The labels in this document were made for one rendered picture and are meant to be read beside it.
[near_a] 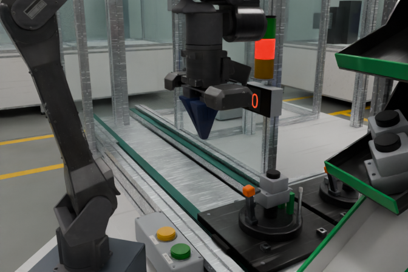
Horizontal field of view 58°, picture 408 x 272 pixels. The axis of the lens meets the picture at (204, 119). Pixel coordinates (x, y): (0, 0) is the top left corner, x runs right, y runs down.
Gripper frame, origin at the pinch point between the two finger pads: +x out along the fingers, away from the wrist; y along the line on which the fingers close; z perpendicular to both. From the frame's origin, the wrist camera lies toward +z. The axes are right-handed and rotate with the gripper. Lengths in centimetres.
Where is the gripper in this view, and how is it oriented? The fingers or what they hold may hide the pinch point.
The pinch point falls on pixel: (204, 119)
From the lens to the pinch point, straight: 60.3
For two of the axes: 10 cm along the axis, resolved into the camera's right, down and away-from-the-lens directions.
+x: 0.0, 9.6, 2.8
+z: 8.7, -1.4, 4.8
